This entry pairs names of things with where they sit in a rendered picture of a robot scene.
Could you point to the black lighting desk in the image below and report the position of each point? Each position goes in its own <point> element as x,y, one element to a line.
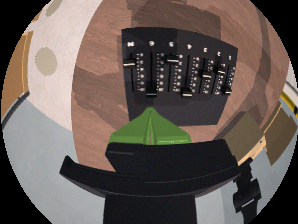
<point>151,78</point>

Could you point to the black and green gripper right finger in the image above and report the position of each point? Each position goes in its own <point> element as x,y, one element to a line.
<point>165,132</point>

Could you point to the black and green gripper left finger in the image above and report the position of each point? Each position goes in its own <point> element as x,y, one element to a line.
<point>136,131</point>

